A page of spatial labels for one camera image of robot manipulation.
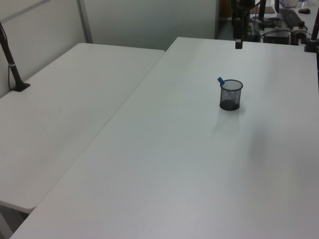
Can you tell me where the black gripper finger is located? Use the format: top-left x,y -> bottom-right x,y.
234,18 -> 243,49
243,16 -> 251,42

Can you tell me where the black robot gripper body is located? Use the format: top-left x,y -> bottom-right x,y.
230,0 -> 256,21

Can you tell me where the black monitor stand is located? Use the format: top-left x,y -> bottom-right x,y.
250,0 -> 276,28

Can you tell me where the black keyboard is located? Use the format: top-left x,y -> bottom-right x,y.
280,8 -> 303,28

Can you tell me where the black mesh pen cup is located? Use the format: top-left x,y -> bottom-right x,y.
219,79 -> 244,111

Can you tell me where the black clamp camera stand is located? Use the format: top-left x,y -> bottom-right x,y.
304,15 -> 319,53

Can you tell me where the black camera stand pole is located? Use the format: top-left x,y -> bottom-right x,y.
0,21 -> 31,92

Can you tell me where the black thin cable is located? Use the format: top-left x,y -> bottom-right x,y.
6,65 -> 12,92

